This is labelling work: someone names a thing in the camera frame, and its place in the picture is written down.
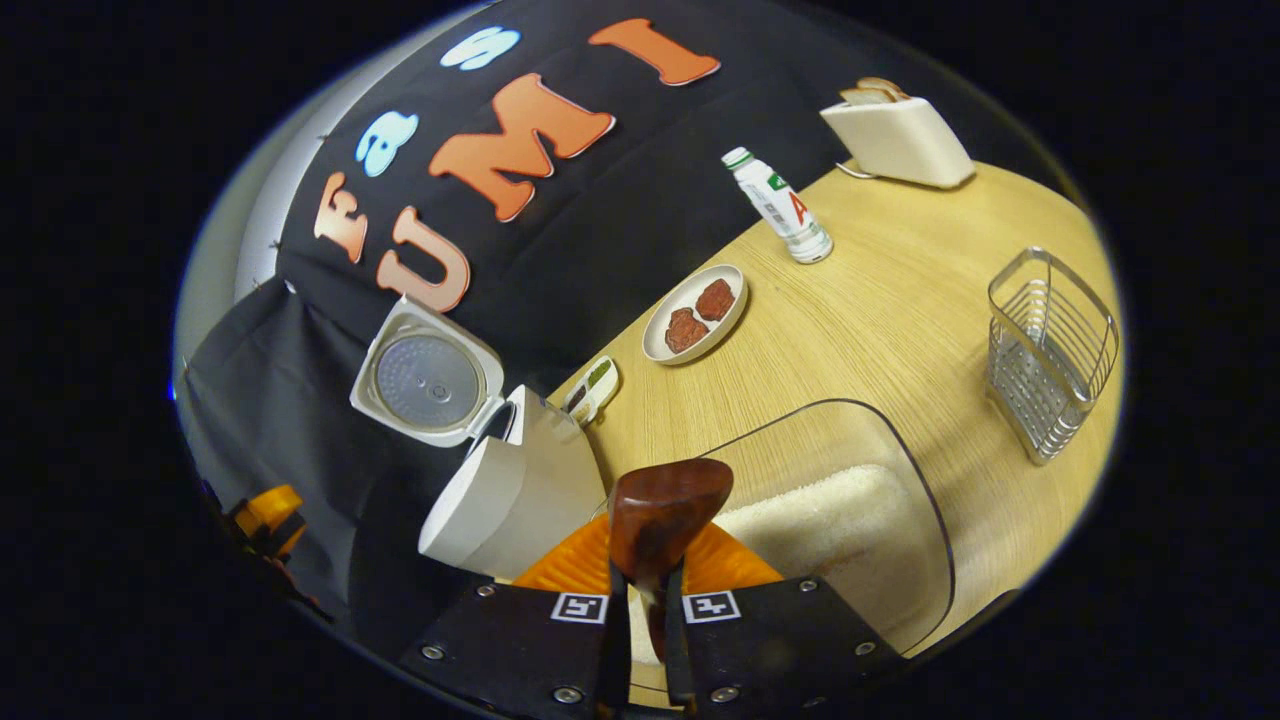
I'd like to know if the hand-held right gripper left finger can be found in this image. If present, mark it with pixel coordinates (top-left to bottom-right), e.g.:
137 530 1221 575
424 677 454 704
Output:
398 515 633 720

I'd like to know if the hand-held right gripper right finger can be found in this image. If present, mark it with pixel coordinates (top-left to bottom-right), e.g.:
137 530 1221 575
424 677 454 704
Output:
665 520 906 716

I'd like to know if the white rice cooker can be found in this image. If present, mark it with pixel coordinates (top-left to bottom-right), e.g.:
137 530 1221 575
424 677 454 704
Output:
350 295 609 581

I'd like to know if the brown wooden spoon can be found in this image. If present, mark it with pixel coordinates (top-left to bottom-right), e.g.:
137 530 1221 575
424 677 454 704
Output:
608 458 734 666

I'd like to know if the clear plastic rice container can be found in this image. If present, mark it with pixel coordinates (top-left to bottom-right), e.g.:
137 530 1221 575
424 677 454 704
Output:
590 398 956 661

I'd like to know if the metal wire chopstick holder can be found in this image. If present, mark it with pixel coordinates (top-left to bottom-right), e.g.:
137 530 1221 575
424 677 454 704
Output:
987 247 1121 466

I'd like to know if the small white sauce dish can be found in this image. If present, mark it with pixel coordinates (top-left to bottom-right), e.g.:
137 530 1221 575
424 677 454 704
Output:
563 356 621 429

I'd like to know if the white oval plate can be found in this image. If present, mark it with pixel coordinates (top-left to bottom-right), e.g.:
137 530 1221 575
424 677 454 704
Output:
641 263 749 366

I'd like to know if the brown meat patty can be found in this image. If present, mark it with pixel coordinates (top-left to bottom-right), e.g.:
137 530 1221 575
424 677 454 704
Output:
664 308 711 354
695 278 737 322

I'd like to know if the white drink bottle green cap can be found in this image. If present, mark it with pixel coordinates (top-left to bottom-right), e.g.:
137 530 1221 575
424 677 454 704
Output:
722 147 834 265

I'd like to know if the white toaster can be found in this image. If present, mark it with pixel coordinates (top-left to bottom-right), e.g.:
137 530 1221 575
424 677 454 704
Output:
820 97 976 190

